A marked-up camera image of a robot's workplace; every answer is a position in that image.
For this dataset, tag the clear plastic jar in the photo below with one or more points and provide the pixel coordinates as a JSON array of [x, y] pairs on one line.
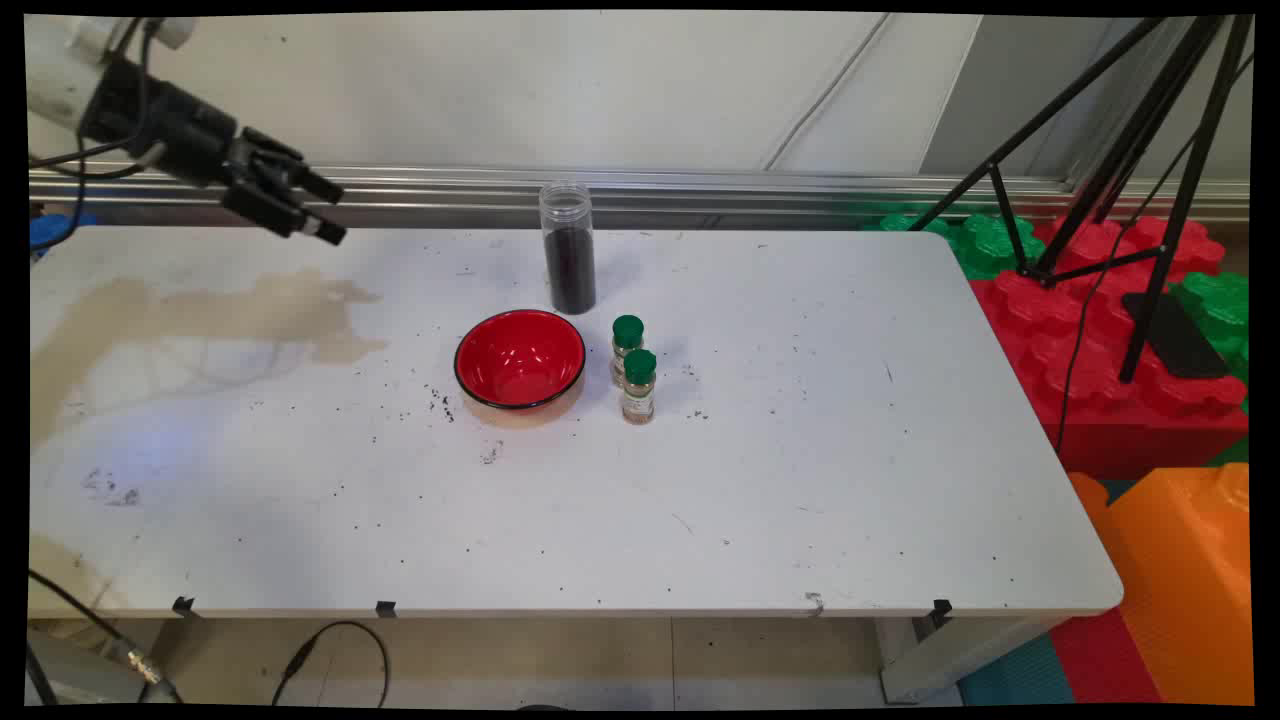
[[570, 270]]

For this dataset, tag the blue object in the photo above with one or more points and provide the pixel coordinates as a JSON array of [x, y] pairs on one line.
[[50, 230]]

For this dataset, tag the black seeds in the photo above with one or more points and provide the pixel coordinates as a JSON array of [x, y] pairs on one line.
[[571, 275]]

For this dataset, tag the red bowl with black rim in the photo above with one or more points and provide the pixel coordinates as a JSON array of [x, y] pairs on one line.
[[520, 360]]

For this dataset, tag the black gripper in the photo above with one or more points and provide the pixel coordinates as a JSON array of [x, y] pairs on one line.
[[190, 140]]

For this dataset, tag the black tripod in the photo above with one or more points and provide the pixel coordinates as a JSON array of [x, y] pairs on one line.
[[1150, 310]]

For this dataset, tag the teal floor mat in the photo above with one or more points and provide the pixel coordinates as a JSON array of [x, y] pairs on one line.
[[1015, 675]]

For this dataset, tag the white table leg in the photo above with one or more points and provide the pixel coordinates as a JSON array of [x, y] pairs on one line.
[[950, 655]]

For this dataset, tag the green-capped glass spice bottle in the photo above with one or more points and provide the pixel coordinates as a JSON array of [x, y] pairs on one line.
[[638, 395], [627, 332]]

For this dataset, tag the aluminium wall rail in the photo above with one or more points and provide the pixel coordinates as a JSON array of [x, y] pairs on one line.
[[700, 190]]

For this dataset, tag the red floor mat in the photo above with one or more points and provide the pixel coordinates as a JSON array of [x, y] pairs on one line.
[[1105, 660]]

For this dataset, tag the black flat phone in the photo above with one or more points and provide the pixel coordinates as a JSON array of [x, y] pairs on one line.
[[1185, 345]]

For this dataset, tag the green foam building block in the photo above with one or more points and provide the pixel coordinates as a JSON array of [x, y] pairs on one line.
[[1220, 310], [985, 245]]

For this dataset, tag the orange foam building block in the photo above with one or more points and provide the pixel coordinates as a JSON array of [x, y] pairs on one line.
[[1180, 580]]

